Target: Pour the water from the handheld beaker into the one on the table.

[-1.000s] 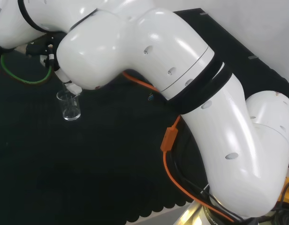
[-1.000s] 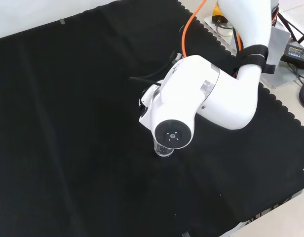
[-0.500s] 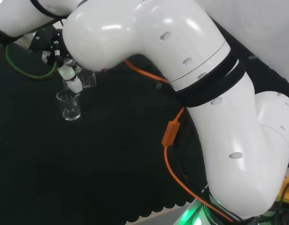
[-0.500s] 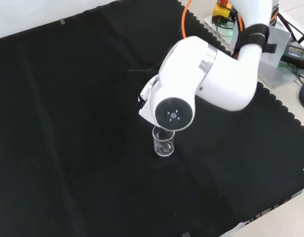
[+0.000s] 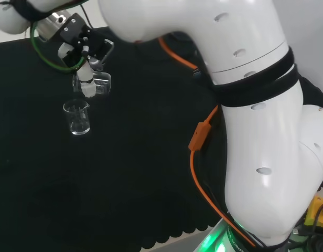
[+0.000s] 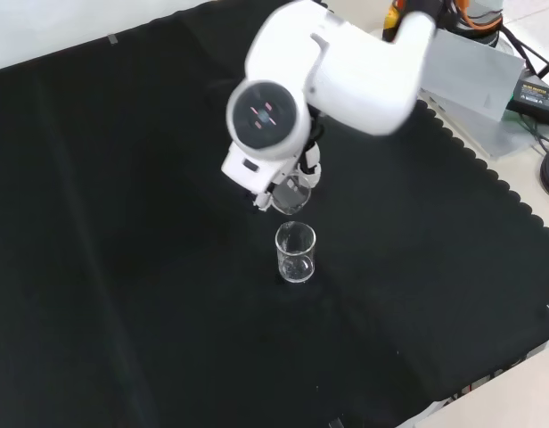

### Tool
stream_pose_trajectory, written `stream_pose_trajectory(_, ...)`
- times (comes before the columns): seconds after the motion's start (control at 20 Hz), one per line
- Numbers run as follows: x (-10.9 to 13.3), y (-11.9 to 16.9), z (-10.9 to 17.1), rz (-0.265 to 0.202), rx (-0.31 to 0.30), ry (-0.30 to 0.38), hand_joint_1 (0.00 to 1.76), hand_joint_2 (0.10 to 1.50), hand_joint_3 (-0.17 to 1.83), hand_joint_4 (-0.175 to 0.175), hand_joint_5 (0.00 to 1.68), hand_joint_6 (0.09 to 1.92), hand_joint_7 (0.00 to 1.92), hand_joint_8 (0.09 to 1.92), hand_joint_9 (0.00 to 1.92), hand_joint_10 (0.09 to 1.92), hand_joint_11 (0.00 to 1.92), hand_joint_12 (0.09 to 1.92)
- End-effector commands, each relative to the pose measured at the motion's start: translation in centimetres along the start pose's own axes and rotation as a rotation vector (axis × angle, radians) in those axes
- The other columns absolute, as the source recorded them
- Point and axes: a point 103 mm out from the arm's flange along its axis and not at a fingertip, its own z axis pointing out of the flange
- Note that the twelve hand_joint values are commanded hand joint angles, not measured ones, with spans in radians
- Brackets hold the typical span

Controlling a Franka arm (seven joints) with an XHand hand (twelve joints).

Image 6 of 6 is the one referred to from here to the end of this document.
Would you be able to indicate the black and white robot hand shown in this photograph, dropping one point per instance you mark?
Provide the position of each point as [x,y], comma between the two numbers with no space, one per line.
[314,162]

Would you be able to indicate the clear glass beaker with spout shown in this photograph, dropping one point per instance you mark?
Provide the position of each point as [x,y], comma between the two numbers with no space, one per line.
[294,198]

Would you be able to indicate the clear glass graduated beaker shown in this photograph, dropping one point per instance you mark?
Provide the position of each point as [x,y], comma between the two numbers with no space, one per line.
[296,267]

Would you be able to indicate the yellow stop button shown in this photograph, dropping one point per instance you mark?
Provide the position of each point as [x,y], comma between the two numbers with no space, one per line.
[390,22]

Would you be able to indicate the pale board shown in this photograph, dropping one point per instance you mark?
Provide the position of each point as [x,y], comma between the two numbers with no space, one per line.
[470,76]

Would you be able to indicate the black bench cloth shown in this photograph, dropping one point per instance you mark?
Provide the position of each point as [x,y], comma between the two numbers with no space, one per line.
[123,267]

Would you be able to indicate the black power adapter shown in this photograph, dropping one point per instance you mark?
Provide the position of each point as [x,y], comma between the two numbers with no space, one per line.
[537,96]

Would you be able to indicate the grey metal base plate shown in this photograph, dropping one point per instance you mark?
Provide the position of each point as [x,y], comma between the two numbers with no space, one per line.
[493,136]

